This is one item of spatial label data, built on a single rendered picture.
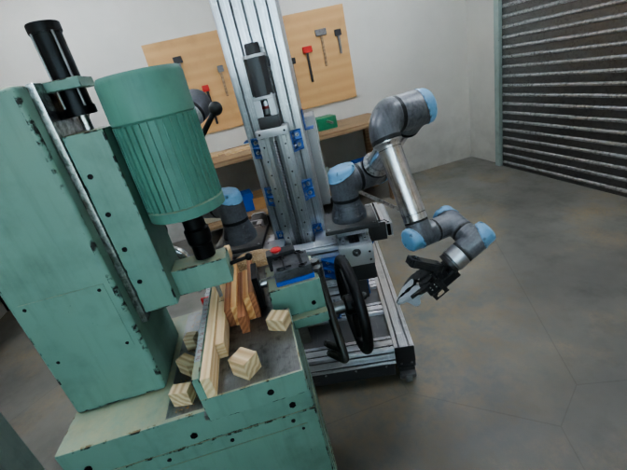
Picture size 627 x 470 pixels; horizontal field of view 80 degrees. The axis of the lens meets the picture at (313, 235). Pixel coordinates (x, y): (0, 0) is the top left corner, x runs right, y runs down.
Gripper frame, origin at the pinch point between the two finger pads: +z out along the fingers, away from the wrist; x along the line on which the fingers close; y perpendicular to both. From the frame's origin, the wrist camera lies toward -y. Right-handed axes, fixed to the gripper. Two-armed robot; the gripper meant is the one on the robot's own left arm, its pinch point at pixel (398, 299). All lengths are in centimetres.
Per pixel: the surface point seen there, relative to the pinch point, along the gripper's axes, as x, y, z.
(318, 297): -14.1, -28.6, 13.1
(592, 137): 172, 144, -193
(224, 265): -11, -52, 23
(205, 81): 316, -101, 13
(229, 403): -37, -38, 35
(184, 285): -11, -55, 34
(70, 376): -19, -60, 65
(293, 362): -34, -33, 22
